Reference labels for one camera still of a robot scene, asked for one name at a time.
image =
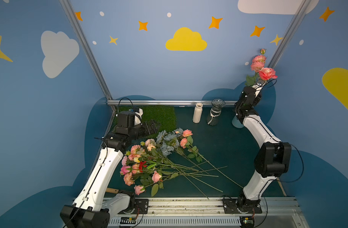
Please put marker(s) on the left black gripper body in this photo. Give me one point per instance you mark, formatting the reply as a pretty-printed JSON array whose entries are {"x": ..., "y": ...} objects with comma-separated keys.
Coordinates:
[{"x": 145, "y": 128}]

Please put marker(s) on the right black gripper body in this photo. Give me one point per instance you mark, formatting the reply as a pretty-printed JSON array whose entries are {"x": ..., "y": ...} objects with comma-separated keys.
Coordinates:
[{"x": 254, "y": 90}]

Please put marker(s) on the pink rose spray stem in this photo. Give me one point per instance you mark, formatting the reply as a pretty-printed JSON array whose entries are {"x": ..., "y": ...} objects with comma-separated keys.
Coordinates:
[{"x": 258, "y": 62}]

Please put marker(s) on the coral pink rose stem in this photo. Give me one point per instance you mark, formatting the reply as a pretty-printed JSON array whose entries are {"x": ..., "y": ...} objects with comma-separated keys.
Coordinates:
[{"x": 266, "y": 74}]

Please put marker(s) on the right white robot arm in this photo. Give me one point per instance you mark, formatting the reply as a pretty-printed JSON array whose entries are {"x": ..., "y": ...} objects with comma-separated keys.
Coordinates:
[{"x": 273, "y": 157}]

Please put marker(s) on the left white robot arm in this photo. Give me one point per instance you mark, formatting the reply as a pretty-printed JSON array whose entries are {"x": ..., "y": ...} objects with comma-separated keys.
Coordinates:
[{"x": 88, "y": 209}]

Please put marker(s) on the teal cylinder vase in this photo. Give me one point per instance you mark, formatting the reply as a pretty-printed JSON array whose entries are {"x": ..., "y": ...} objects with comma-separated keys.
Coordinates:
[{"x": 237, "y": 123}]

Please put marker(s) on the clear glass vase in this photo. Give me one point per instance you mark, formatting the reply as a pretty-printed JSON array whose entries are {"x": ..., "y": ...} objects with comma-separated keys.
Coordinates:
[{"x": 215, "y": 112}]

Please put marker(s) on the blue grey fabric flowers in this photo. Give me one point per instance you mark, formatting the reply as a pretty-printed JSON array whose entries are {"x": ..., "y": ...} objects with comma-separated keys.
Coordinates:
[{"x": 169, "y": 142}]

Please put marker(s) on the white ribbed ceramic vase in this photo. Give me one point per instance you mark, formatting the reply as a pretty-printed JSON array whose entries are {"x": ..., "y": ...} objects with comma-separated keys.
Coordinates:
[{"x": 197, "y": 112}]

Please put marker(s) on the green artificial grass mat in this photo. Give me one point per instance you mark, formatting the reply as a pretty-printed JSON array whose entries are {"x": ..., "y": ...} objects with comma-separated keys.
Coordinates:
[{"x": 157, "y": 118}]

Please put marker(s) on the red flower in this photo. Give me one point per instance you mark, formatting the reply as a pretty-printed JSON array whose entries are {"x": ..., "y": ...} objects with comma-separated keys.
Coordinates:
[{"x": 142, "y": 165}]

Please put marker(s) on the pink flower bouquet pile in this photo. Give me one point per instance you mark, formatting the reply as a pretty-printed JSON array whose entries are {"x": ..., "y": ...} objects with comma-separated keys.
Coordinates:
[{"x": 193, "y": 166}]

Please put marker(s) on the green toy garden fork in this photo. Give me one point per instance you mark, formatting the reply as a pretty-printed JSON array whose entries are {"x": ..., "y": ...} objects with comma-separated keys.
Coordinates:
[{"x": 112, "y": 190}]

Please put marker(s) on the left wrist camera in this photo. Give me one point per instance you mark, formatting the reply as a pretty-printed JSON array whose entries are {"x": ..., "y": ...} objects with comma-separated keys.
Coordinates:
[{"x": 138, "y": 112}]

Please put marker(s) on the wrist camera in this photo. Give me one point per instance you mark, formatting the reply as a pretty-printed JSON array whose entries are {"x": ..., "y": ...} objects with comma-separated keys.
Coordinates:
[
  {"x": 138, "y": 112},
  {"x": 258, "y": 86}
]

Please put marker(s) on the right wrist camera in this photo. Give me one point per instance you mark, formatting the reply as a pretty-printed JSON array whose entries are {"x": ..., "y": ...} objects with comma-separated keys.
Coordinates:
[{"x": 258, "y": 86}]

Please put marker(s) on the horizontal aluminium frame bar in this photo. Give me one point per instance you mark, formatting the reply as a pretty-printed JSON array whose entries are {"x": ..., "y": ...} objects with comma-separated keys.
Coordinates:
[{"x": 160, "y": 102}]

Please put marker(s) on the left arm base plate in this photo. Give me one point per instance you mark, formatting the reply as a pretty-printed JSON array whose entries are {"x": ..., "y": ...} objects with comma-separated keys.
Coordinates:
[{"x": 140, "y": 206}]

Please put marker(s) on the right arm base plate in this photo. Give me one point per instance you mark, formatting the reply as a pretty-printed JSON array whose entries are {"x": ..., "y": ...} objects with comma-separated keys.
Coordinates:
[{"x": 241, "y": 206}]

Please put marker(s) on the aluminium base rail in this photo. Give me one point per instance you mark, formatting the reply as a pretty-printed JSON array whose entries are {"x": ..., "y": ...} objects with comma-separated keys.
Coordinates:
[{"x": 196, "y": 212}]

